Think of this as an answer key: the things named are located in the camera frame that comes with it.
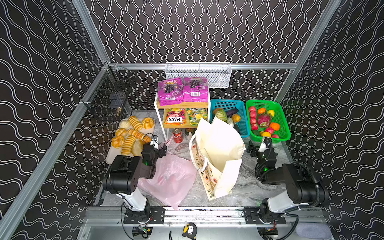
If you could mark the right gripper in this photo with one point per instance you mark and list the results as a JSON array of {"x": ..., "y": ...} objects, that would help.
[{"x": 259, "y": 151}]

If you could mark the red soda can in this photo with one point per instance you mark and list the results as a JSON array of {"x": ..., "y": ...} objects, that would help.
[{"x": 177, "y": 135}]

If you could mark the cream canvas tote bag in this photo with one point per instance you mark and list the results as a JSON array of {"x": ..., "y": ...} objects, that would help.
[{"x": 216, "y": 151}]

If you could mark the pink dragon fruit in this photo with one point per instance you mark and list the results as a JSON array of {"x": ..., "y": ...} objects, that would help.
[{"x": 264, "y": 120}]

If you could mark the yellow black tape measure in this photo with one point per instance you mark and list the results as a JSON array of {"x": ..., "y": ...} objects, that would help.
[{"x": 190, "y": 231}]

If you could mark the teal plastic basket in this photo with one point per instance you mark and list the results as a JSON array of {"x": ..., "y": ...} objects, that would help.
[{"x": 239, "y": 120}]

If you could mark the green yellow candy bag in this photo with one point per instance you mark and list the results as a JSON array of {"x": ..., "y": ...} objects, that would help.
[{"x": 195, "y": 115}]

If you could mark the round crusty bread loaf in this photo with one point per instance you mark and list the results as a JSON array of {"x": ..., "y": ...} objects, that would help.
[{"x": 137, "y": 148}]

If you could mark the beige bread tray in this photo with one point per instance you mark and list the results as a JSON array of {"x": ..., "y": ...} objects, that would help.
[{"x": 142, "y": 129}]

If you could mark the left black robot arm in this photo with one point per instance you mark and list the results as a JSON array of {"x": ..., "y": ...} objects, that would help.
[{"x": 122, "y": 178}]

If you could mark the pink plastic bag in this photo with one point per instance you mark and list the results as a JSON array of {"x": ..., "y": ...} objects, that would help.
[{"x": 174, "y": 184}]

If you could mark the purple eggplant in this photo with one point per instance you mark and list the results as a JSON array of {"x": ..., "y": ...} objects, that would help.
[{"x": 231, "y": 112}]

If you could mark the white wire wall basket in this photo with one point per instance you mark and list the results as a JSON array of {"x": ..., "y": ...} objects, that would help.
[{"x": 218, "y": 74}]

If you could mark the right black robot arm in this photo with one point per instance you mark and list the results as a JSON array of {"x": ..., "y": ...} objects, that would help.
[{"x": 303, "y": 188}]

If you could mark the purple snack bag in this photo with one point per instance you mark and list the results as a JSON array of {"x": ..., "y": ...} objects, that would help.
[
  {"x": 170, "y": 92},
  {"x": 196, "y": 90}
]

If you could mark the green cabbage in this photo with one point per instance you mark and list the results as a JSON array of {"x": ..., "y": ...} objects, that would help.
[{"x": 220, "y": 114}]

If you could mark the red Fox's candy bag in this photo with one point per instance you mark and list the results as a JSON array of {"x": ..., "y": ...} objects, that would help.
[{"x": 175, "y": 116}]

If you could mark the green plastic basket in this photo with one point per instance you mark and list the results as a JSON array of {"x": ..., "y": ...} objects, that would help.
[{"x": 278, "y": 130}]

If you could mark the black wire wall basket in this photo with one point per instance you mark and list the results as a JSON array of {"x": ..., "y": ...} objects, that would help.
[{"x": 110, "y": 101}]

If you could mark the white wooden two-tier shelf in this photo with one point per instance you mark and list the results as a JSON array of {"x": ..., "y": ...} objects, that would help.
[{"x": 161, "y": 114}]

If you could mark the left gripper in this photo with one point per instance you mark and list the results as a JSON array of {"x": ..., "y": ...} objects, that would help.
[{"x": 160, "y": 150}]

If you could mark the striped long bread roll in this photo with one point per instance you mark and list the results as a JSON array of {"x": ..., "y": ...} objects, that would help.
[{"x": 127, "y": 146}]

